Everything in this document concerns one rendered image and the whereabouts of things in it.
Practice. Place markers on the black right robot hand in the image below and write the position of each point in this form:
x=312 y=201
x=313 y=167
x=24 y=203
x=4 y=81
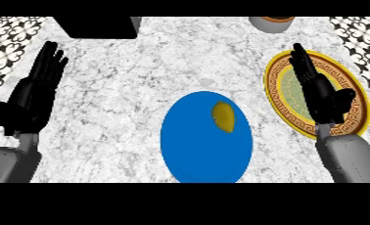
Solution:
x=322 y=95

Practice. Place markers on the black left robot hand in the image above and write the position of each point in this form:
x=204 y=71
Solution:
x=33 y=95

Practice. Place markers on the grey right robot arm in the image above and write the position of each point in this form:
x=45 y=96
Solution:
x=343 y=155

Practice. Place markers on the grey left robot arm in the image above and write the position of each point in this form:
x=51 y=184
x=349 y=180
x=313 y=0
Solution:
x=19 y=158

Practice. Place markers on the yellow patterned plate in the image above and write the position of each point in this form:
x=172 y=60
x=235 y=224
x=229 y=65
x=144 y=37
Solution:
x=289 y=98

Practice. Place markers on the yellow lemon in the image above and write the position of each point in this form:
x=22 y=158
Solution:
x=224 y=117

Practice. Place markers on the blue plate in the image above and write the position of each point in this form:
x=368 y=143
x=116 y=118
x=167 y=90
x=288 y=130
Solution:
x=207 y=137

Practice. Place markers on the grey pot with orange rim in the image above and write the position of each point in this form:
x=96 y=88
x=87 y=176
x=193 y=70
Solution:
x=272 y=24

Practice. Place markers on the black appliance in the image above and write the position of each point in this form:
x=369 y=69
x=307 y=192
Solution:
x=98 y=26

